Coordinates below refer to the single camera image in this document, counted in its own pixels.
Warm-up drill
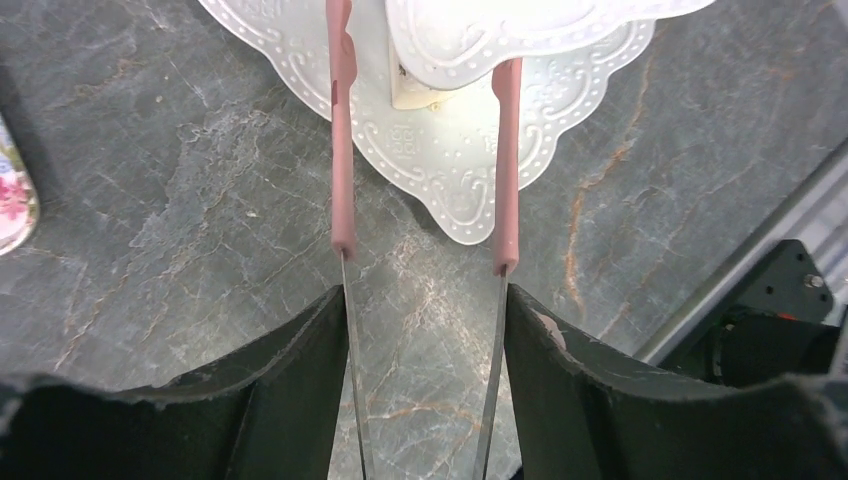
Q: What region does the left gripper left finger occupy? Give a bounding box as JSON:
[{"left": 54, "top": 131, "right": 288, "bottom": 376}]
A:
[{"left": 1, "top": 286, "right": 348, "bottom": 479}]

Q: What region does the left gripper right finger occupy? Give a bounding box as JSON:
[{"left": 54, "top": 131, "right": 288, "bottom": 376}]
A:
[{"left": 505, "top": 284, "right": 847, "bottom": 479}]

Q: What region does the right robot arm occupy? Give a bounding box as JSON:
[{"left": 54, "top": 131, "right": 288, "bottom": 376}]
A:
[{"left": 659, "top": 239, "right": 847, "bottom": 388}]

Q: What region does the floral serving tray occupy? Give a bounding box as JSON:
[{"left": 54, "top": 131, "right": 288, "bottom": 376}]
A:
[{"left": 1, "top": 118, "right": 40, "bottom": 256}]

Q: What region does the white three-tier cake stand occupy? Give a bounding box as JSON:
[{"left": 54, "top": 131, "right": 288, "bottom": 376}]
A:
[{"left": 205, "top": 1, "right": 704, "bottom": 245}]

